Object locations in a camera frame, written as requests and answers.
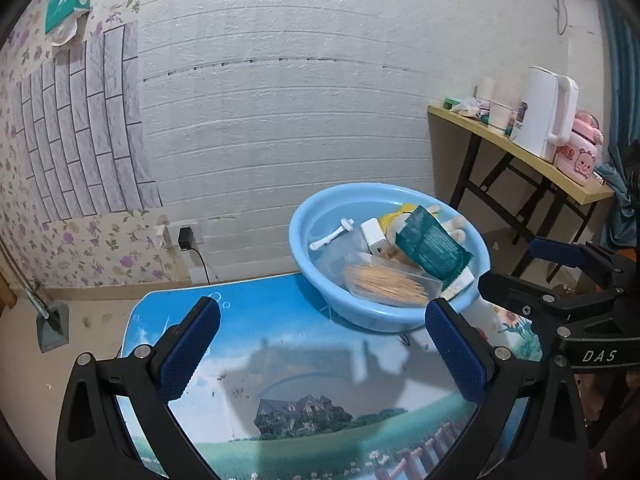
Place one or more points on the small white plastic tool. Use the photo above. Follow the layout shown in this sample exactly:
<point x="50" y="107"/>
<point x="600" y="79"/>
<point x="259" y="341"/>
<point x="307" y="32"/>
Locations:
<point x="332" y="235"/>

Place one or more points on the yellow side table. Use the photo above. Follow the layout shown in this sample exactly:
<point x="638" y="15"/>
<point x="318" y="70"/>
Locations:
<point x="550" y="160"/>

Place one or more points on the white plastic bag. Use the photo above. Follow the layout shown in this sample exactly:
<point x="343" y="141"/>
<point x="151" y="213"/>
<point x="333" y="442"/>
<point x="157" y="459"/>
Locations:
<point x="467" y="106"/>

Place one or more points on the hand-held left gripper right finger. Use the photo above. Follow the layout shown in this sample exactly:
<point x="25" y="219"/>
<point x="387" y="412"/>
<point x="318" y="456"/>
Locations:
<point x="455" y="355"/>

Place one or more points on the black charger plug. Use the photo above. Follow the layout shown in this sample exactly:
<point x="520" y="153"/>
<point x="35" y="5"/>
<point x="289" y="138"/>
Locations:
<point x="186" y="239"/>

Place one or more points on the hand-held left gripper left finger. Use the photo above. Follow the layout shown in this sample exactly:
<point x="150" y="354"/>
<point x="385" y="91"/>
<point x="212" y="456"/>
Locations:
<point x="190" y="350"/>

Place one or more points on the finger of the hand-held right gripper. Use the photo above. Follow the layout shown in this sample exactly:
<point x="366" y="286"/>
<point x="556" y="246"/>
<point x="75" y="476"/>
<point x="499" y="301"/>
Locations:
<point x="555" y="251"/>
<point x="520" y="297"/>

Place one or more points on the clear box of toothpicks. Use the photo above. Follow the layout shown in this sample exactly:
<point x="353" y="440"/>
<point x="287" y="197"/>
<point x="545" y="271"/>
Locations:
<point x="390" y="282"/>

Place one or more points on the blue curtain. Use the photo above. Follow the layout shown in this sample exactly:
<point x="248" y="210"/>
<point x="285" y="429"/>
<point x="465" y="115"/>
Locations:
<point x="620" y="85"/>

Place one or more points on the frosted clear plastic box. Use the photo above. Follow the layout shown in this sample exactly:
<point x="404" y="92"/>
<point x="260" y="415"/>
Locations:
<point x="335" y="260"/>

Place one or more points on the white paper cup stack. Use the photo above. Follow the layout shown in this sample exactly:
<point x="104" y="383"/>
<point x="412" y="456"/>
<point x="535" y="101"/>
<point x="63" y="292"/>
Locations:
<point x="484" y="90"/>
<point x="502" y="102"/>

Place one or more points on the blue plastic basin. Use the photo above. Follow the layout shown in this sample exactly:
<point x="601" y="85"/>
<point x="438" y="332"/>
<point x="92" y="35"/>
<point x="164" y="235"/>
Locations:
<point x="320" y="220"/>

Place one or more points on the green foil packet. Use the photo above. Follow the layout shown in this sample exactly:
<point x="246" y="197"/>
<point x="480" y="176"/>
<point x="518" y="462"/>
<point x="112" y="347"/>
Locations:
<point x="432" y="245"/>

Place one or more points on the white electric kettle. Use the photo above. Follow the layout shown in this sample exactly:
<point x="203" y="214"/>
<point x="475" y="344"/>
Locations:
<point x="537" y="110"/>

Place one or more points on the white plush toy yellow hat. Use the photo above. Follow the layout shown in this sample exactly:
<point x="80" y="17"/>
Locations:
<point x="392" y="220"/>

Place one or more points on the small green box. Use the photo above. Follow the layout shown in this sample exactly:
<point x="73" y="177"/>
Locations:
<point x="449" y="103"/>

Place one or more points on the white power adapter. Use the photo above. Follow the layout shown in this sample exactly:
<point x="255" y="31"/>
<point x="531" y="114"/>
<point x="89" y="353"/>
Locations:
<point x="375" y="237"/>

